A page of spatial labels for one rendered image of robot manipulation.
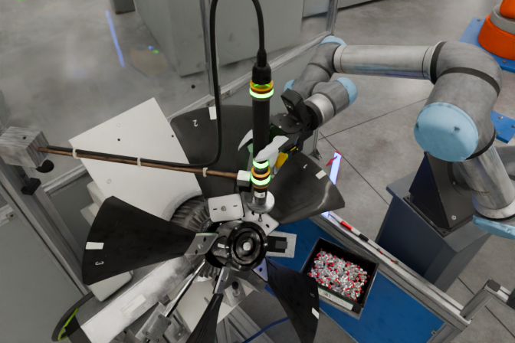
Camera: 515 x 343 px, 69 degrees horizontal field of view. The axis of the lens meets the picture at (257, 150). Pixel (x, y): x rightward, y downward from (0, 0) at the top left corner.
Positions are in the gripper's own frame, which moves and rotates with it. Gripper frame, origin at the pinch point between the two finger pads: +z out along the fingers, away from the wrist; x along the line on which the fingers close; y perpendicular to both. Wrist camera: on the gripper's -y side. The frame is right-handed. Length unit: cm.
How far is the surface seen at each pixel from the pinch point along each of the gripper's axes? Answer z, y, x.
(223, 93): -49, 48, 69
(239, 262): 10.1, 26.7, -6.4
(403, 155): -179, 146, 21
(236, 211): 2.9, 21.6, 2.3
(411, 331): -39, 91, -45
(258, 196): -1.4, 16.0, -1.2
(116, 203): 26.3, 5.2, 11.6
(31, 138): 30, 9, 47
